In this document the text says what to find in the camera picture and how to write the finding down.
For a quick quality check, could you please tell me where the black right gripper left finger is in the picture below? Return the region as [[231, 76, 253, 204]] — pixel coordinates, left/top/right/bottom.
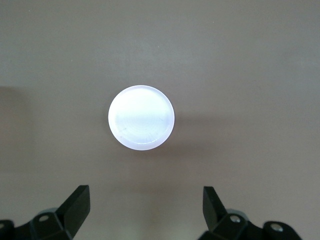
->
[[0, 184, 90, 240]]

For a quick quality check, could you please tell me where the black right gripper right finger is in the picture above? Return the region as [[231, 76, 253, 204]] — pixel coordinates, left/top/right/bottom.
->
[[199, 186, 303, 240]]

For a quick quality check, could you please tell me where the pink round plate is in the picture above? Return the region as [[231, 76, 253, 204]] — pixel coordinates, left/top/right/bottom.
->
[[107, 85, 176, 151]]

